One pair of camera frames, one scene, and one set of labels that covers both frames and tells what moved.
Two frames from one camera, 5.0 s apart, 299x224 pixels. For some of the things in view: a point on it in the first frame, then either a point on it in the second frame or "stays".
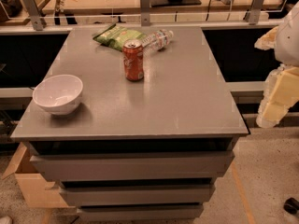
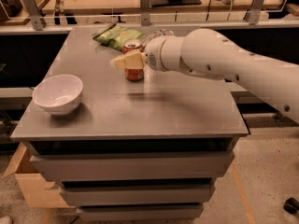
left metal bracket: [34, 13] stays
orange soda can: [133, 56] stays
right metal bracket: [257, 2] stays
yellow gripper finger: [267, 41] → [118, 63]
